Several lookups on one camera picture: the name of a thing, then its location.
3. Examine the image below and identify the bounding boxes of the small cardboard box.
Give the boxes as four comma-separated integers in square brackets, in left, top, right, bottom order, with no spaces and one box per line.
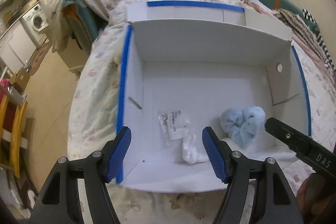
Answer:
[10,67,30,94]

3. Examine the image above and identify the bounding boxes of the white kitchen cabinet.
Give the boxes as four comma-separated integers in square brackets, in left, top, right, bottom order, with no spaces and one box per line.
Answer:
[1,21,37,73]

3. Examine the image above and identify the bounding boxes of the floral bed blanket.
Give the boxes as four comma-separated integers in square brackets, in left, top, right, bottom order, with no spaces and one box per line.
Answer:
[68,0,335,223]

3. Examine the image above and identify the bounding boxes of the green headboard cushion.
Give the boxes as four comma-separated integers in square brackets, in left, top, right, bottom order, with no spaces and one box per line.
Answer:
[259,0,319,31]

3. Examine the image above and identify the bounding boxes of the striped knitted blanket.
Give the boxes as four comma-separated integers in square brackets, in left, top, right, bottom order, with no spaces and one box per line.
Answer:
[275,9,335,79]

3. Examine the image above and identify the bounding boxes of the light blue fluffy cloth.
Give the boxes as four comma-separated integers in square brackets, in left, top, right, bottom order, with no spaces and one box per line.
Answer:
[220,106,266,148]

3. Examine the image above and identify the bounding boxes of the yellow wooden chair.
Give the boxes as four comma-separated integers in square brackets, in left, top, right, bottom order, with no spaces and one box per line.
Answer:
[0,96,28,178]

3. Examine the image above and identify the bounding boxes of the white blue cardboard box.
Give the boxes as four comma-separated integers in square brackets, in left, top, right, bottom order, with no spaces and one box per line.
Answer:
[116,1,311,193]

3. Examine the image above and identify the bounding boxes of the washing machine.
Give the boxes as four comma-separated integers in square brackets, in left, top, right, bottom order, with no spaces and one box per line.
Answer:
[21,3,49,40]

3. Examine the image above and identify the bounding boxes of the clear plastic packet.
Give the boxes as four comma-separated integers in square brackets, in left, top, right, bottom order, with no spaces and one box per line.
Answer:
[158,110,190,140]

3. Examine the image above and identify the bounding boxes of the white sock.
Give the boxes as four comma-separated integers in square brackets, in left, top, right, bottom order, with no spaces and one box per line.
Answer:
[182,134,209,164]

